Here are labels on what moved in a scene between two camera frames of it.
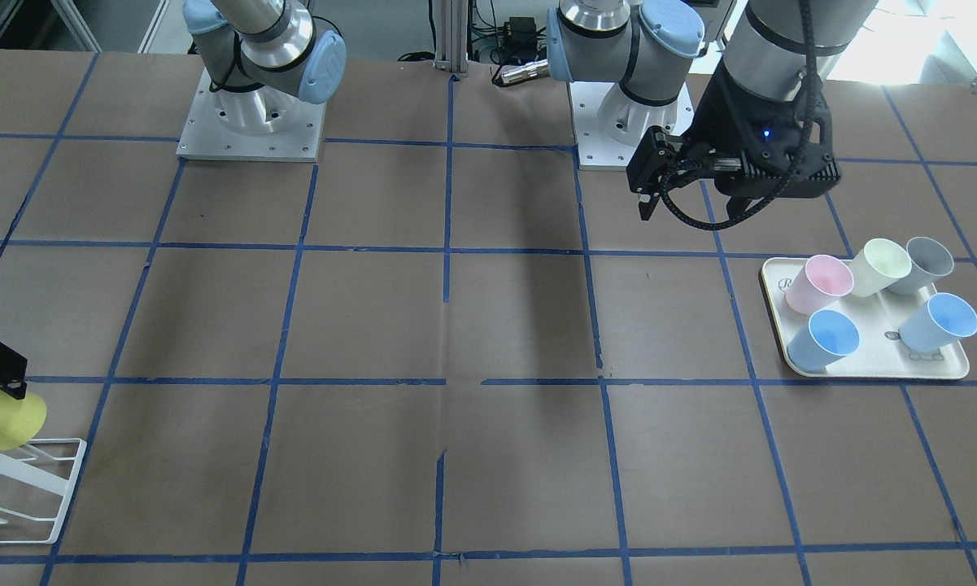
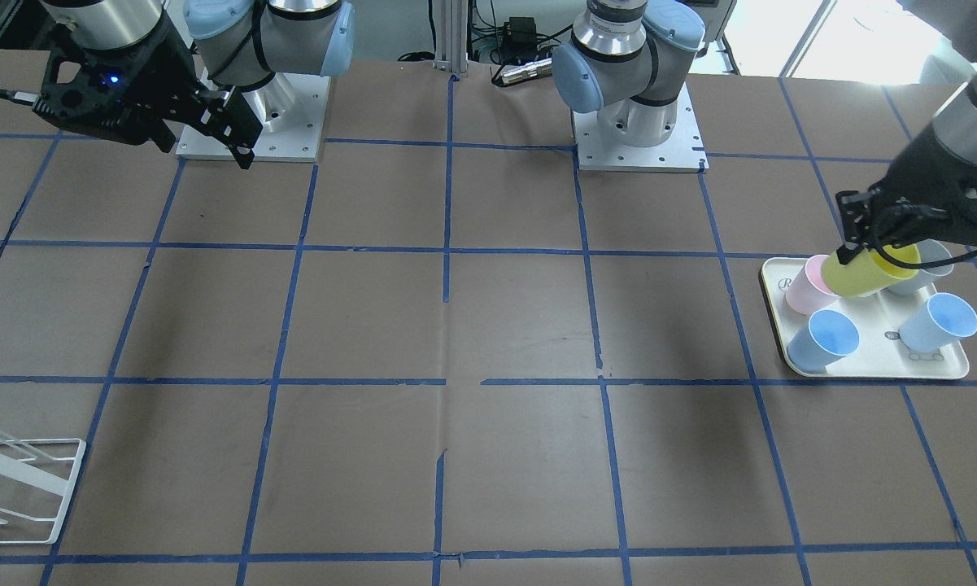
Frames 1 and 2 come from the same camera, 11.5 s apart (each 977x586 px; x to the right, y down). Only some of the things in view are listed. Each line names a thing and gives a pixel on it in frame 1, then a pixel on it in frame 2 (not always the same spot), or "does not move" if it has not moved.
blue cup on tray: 936,325 does not move
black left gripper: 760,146 -> 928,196
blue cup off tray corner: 828,337 does not move
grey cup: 929,261 does not move
